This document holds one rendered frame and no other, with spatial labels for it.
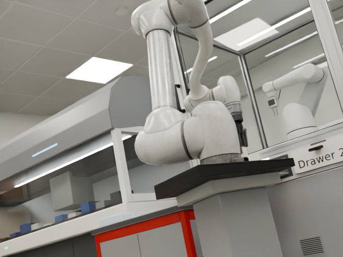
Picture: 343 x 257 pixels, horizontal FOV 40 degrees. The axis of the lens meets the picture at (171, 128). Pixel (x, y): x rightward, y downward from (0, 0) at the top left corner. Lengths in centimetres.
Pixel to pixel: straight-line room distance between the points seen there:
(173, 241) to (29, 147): 176
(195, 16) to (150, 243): 103
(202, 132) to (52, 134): 182
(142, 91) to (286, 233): 138
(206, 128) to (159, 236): 65
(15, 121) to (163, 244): 469
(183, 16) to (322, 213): 112
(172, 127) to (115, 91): 129
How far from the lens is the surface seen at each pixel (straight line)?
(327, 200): 235
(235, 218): 160
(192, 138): 170
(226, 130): 169
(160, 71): 190
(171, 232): 209
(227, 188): 156
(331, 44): 241
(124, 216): 237
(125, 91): 306
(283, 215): 245
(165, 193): 168
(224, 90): 237
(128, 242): 228
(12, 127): 653
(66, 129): 322
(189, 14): 205
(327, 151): 233
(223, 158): 166
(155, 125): 177
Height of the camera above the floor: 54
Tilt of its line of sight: 15 degrees up
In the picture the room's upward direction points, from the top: 11 degrees counter-clockwise
